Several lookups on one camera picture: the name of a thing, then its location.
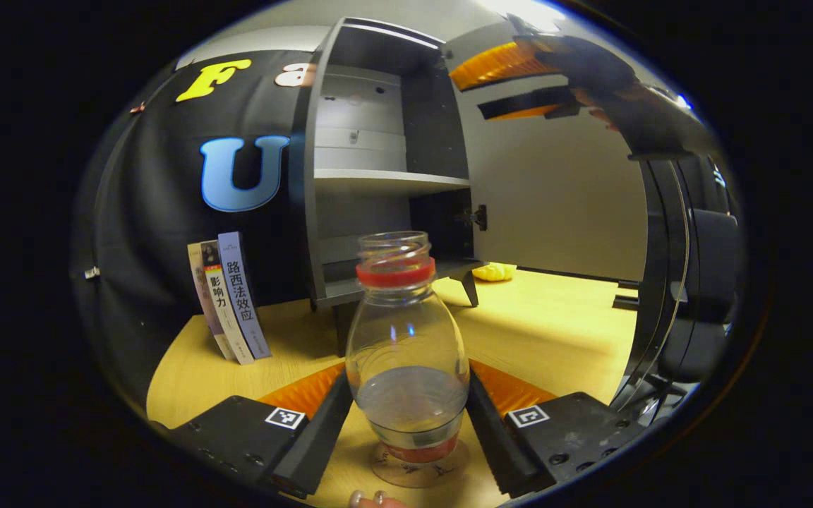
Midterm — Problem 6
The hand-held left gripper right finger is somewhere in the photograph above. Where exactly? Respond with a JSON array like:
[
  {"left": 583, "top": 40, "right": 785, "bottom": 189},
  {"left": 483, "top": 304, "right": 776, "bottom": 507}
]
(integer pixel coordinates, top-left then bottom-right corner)
[{"left": 466, "top": 358, "right": 651, "bottom": 499}]

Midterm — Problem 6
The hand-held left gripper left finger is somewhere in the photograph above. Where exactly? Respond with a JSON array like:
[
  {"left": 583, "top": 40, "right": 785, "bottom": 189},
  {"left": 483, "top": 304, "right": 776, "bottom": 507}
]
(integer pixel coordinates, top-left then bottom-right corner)
[{"left": 152, "top": 362, "right": 355, "bottom": 499}]

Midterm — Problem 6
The beige cabinet door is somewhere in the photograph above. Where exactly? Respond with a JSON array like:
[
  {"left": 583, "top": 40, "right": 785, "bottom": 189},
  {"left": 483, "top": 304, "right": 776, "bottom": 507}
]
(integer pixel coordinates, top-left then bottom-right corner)
[{"left": 442, "top": 20, "right": 654, "bottom": 284}]

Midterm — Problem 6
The clear bottle with red ring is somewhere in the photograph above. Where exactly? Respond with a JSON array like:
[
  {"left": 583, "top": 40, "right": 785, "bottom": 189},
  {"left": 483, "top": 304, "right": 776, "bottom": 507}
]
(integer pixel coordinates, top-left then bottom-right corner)
[{"left": 344, "top": 231, "right": 471, "bottom": 466}]

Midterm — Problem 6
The black cabinet hinge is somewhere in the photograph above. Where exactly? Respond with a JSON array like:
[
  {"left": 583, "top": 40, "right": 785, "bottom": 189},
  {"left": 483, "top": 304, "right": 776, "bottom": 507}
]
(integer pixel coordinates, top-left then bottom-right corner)
[{"left": 457, "top": 204, "right": 489, "bottom": 232}]

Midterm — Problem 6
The dark grey cabinet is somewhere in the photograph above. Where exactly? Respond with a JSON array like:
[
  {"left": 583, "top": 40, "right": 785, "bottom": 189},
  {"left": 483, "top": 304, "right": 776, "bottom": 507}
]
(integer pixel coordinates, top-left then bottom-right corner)
[{"left": 289, "top": 17, "right": 490, "bottom": 358}]

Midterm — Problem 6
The purple spine book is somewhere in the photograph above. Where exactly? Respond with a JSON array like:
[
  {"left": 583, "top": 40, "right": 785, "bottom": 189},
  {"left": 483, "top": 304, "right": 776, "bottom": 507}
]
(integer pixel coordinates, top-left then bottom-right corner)
[{"left": 217, "top": 231, "right": 272, "bottom": 361}]

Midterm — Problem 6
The yellow round object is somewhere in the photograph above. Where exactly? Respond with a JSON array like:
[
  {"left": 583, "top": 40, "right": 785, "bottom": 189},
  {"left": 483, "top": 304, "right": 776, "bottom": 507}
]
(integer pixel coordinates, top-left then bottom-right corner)
[{"left": 473, "top": 262, "right": 519, "bottom": 283}]

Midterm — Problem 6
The black backdrop cloth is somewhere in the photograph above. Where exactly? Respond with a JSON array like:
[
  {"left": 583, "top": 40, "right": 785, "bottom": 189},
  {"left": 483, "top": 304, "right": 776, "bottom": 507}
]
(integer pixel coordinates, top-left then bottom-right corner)
[{"left": 70, "top": 49, "right": 323, "bottom": 413}]

